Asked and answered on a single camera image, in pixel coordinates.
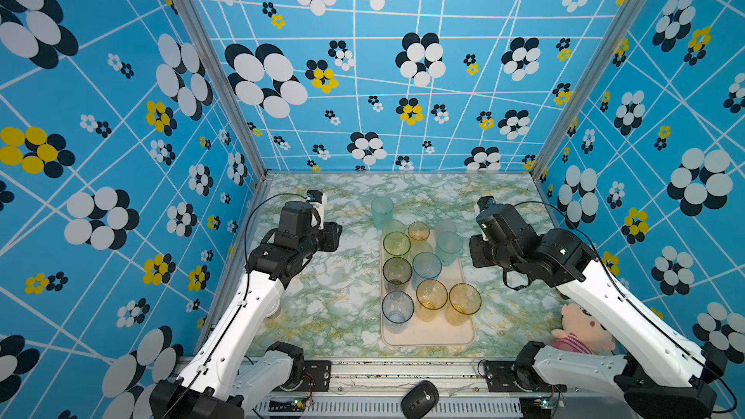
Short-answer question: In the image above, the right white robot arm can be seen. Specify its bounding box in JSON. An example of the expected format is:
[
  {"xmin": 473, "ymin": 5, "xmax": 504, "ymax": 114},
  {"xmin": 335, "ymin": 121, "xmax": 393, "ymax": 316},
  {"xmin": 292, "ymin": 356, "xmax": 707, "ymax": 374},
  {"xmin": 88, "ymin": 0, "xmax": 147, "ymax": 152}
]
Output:
[{"xmin": 469, "ymin": 229, "xmax": 727, "ymax": 418}]

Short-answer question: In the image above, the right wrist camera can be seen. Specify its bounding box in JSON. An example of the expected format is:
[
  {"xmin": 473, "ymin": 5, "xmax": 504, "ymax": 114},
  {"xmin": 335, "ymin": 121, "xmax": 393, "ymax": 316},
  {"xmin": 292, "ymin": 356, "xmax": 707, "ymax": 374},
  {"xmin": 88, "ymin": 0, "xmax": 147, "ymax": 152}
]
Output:
[{"xmin": 475, "ymin": 196, "xmax": 539, "ymax": 259}]

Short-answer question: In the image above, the amber cup back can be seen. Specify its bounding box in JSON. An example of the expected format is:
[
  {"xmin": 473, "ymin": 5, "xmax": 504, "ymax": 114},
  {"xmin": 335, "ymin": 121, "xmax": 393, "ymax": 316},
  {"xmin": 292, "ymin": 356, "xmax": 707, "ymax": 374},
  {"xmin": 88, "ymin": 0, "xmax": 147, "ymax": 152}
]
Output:
[{"xmin": 445, "ymin": 282, "xmax": 482, "ymax": 326}]

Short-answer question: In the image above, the beige plastic tray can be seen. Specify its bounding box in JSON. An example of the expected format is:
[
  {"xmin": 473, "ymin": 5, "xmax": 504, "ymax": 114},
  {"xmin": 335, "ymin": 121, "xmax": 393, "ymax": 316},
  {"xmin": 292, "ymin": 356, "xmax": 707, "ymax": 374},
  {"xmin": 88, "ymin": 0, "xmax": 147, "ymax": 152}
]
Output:
[{"xmin": 380, "ymin": 235, "xmax": 475, "ymax": 347}]

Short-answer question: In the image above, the aluminium front frame rail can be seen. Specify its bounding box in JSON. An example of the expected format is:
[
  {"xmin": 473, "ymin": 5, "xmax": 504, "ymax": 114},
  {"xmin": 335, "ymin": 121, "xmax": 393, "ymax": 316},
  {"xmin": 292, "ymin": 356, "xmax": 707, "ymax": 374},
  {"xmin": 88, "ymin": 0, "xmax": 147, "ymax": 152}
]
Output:
[{"xmin": 156, "ymin": 356, "xmax": 659, "ymax": 419}]

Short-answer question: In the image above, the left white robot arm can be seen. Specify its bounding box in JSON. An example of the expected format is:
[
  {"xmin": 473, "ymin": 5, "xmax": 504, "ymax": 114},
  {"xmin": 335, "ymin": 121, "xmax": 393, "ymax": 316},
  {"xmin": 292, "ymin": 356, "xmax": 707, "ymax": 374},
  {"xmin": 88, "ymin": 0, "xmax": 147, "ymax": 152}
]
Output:
[{"xmin": 149, "ymin": 222, "xmax": 343, "ymax": 418}]

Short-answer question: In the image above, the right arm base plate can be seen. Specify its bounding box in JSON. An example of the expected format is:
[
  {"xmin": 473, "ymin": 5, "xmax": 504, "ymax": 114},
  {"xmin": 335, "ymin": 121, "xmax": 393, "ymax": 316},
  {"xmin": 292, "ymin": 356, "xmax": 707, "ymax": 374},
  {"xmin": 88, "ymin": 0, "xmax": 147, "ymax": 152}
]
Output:
[{"xmin": 476, "ymin": 359, "xmax": 568, "ymax": 395}]

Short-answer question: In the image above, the teal cup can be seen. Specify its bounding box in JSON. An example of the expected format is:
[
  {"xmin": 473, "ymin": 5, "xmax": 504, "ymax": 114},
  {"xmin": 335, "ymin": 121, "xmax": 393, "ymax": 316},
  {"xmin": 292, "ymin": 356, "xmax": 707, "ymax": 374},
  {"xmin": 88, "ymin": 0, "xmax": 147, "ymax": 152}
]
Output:
[
  {"xmin": 371, "ymin": 196, "xmax": 395, "ymax": 231},
  {"xmin": 436, "ymin": 231, "xmax": 463, "ymax": 267}
]

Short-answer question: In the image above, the dark smoky cup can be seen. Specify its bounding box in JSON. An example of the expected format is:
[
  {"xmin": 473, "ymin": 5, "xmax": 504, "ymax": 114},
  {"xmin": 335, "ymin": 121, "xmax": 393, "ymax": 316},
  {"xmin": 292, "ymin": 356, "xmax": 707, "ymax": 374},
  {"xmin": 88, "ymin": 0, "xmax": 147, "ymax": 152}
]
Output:
[{"xmin": 382, "ymin": 256, "xmax": 412, "ymax": 292}]

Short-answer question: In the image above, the clear colourless cup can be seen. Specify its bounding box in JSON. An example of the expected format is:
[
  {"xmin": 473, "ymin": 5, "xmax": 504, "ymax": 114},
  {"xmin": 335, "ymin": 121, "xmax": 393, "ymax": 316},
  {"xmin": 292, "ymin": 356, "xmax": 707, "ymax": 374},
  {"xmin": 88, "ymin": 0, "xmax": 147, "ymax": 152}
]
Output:
[{"xmin": 435, "ymin": 219, "xmax": 457, "ymax": 234}]

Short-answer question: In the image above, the pink plush doll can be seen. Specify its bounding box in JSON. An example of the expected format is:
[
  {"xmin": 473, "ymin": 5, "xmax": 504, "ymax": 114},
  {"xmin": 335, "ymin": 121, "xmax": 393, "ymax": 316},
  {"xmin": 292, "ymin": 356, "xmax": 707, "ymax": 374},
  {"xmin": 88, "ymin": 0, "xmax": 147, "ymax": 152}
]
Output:
[{"xmin": 551, "ymin": 303, "xmax": 616, "ymax": 355}]

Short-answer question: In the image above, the black computer mouse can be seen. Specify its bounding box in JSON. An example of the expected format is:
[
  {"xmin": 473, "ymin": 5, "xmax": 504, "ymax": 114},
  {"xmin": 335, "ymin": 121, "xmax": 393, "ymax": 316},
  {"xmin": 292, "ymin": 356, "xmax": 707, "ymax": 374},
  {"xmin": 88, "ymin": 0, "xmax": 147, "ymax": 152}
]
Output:
[{"xmin": 401, "ymin": 380, "xmax": 440, "ymax": 419}]

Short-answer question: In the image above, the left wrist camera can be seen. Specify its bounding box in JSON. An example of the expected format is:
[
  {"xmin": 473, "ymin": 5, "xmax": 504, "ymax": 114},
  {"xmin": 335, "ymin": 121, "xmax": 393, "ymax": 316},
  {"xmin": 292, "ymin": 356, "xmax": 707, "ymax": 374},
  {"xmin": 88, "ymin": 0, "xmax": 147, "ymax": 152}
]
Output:
[{"xmin": 307, "ymin": 189, "xmax": 328, "ymax": 230}]

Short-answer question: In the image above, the amber cup front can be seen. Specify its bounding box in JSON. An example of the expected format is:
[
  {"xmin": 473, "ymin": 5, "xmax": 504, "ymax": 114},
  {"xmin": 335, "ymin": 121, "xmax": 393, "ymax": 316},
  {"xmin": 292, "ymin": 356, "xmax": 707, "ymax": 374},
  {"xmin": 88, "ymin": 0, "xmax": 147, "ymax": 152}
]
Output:
[{"xmin": 415, "ymin": 279, "xmax": 448, "ymax": 322}]

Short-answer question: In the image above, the green translucent cup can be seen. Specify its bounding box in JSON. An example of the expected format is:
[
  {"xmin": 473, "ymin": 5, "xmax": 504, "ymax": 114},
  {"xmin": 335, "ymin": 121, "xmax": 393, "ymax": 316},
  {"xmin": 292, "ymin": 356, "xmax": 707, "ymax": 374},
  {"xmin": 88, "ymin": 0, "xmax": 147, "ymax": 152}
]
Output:
[{"xmin": 382, "ymin": 231, "xmax": 411, "ymax": 258}]

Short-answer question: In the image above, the pale green tall cup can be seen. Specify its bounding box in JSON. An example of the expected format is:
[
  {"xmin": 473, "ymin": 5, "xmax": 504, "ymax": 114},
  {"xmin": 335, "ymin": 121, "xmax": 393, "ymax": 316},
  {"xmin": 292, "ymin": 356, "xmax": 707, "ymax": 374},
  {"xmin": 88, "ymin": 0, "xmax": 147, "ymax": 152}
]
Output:
[{"xmin": 382, "ymin": 219, "xmax": 407, "ymax": 236}]

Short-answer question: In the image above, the grey-blue clear cup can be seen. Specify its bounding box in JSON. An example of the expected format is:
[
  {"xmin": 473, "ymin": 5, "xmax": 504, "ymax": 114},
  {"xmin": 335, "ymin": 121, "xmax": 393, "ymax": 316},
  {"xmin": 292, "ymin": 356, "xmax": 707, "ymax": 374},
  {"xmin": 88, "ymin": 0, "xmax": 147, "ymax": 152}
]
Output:
[{"xmin": 381, "ymin": 290, "xmax": 414, "ymax": 331}]

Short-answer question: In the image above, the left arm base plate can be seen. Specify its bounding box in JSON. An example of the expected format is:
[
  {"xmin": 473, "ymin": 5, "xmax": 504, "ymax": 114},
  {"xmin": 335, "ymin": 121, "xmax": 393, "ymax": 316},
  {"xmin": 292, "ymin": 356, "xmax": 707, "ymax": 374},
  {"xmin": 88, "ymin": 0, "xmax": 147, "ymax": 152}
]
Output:
[{"xmin": 274, "ymin": 360, "xmax": 333, "ymax": 393}]

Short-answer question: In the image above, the blue-grey translucent cup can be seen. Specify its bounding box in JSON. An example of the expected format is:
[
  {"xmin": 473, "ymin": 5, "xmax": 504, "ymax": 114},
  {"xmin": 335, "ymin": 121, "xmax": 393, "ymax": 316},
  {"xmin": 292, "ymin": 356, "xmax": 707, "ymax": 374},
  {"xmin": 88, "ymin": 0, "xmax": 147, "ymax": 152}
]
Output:
[{"xmin": 411, "ymin": 251, "xmax": 442, "ymax": 290}]

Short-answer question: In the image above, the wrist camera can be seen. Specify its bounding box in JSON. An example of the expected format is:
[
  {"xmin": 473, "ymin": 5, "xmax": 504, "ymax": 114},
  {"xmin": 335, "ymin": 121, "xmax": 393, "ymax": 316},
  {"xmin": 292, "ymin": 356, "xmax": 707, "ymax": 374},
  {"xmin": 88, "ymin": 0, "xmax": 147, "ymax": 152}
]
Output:
[
  {"xmin": 307, "ymin": 189, "xmax": 328, "ymax": 230},
  {"xmin": 475, "ymin": 196, "xmax": 539, "ymax": 259}
]

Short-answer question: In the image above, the small amber cup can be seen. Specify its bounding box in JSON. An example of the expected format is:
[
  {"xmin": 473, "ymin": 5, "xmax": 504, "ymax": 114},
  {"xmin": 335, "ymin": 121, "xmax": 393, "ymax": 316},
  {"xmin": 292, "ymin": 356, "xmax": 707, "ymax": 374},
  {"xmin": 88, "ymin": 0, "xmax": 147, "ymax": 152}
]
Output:
[{"xmin": 407, "ymin": 221, "xmax": 432, "ymax": 244}]

